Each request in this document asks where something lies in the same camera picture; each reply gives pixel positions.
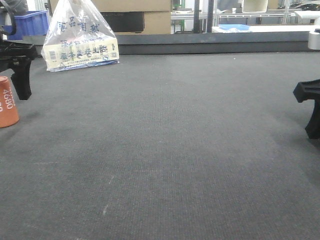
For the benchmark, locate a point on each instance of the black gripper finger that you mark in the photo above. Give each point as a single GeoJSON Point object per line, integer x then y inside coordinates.
{"type": "Point", "coordinates": [310, 90]}
{"type": "Point", "coordinates": [21, 77]}

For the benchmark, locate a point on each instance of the large cardboard box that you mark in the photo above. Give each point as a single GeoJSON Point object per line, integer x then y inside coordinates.
{"type": "Point", "coordinates": [142, 17]}

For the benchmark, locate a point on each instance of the clear plastic bag with box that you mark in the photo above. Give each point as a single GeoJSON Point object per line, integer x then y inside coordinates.
{"type": "Point", "coordinates": [80, 42]}

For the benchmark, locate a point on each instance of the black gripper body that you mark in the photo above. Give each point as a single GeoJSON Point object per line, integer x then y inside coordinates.
{"type": "Point", "coordinates": [14, 55]}

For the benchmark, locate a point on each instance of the black vertical pole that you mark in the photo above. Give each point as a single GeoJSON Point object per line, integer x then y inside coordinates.
{"type": "Point", "coordinates": [196, 17]}

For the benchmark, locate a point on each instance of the blue plastic crate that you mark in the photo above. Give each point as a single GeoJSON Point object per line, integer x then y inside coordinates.
{"type": "Point", "coordinates": [32, 23]}

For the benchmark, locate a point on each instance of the white plastic bin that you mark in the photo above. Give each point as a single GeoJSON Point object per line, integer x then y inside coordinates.
{"type": "Point", "coordinates": [254, 6]}

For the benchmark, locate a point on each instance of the blue tray on table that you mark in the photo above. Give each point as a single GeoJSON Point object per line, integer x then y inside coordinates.
{"type": "Point", "coordinates": [234, 28]}

